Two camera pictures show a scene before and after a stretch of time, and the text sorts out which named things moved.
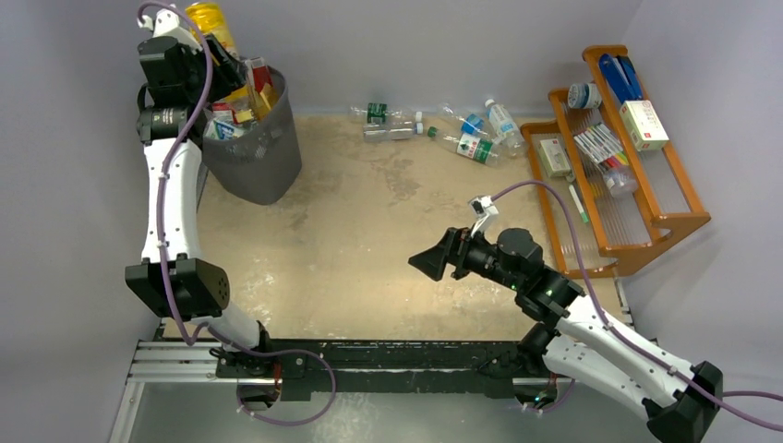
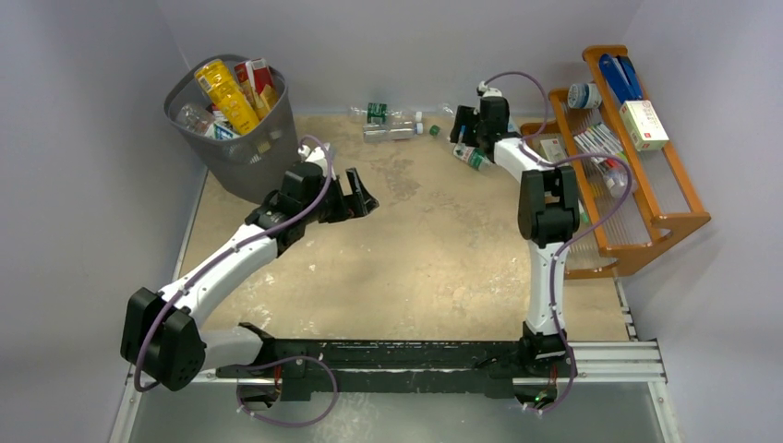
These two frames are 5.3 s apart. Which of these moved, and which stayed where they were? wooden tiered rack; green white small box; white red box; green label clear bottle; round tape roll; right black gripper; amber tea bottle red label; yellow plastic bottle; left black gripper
Moved: right black gripper; left black gripper; yellow plastic bottle
Stayed: green label clear bottle; green white small box; wooden tiered rack; round tape roll; white red box; amber tea bottle red label
